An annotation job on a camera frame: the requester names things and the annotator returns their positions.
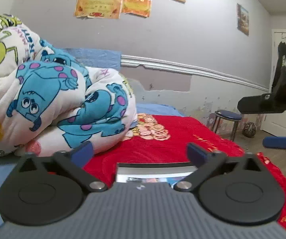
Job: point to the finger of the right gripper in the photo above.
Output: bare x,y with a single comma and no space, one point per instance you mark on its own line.
275,142
263,104

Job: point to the monster cartoon white comforter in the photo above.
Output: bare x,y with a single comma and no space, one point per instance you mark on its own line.
50,102

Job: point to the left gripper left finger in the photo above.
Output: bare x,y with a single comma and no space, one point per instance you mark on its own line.
72,163

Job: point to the small wall picture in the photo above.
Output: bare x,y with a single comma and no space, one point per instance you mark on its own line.
242,19

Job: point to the patterned ball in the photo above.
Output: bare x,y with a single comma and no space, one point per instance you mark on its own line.
249,130

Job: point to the red plush bed blanket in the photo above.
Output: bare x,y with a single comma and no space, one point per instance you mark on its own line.
171,149

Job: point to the black shallow box tray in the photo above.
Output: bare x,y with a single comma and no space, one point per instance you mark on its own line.
125,171

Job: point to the white door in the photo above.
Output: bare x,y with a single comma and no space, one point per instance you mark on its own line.
275,124

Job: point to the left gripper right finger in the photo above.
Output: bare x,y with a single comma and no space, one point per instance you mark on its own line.
206,163

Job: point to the orange certificate poster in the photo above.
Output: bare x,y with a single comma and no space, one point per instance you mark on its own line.
102,9
140,8

